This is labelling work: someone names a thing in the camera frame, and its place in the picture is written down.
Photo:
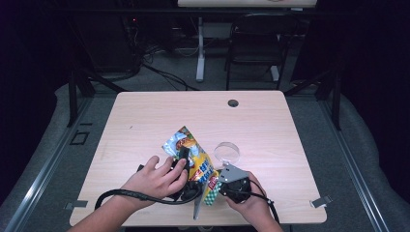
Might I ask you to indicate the aluminium floor rail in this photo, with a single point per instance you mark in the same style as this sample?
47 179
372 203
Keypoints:
45 167
351 161

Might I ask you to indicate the light background desk top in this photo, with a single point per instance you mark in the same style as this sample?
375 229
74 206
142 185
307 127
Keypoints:
245 3

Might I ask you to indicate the dark equipment cabinet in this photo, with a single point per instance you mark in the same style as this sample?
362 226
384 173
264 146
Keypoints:
106 45

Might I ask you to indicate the black folding chair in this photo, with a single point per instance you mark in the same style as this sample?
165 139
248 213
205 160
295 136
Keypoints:
257 38

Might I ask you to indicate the grey tape strip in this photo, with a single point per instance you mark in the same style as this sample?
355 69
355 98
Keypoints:
320 201
75 204

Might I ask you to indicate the colourful snack bag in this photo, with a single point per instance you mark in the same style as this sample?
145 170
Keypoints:
193 154

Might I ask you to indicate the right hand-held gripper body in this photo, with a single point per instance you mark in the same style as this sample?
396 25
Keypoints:
237 190

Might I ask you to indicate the white desk leg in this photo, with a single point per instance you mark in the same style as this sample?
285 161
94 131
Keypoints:
200 51
274 73

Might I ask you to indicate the person's right hand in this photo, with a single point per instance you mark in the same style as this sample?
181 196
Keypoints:
254 208

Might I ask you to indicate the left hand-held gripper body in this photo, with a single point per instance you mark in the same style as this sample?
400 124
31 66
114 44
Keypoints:
191 191

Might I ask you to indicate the person's left hand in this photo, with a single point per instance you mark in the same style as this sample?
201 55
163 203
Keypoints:
154 182

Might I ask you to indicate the black metal stand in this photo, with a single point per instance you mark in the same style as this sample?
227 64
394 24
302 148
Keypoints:
336 103
73 96

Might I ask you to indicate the clear glass jar with lid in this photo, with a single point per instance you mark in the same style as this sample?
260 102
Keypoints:
227 153

